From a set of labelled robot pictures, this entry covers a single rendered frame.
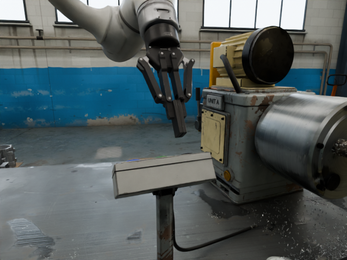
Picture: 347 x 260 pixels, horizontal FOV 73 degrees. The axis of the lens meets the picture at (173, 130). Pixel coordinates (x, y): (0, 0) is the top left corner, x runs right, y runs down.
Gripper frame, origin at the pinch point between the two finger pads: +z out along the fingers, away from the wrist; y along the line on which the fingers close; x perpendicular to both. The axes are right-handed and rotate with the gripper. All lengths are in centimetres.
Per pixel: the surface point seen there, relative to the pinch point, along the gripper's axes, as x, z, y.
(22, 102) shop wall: 504, -256, -156
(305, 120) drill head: -1.8, 3.3, 30.3
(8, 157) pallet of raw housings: 206, -52, -90
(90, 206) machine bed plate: 43.8, 11.5, -18.6
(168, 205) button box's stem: 1.0, 15.8, -4.6
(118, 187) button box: -3.5, 11.7, -13.1
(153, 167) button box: -3.5, 9.6, -7.3
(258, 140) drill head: 12.3, 3.5, 27.8
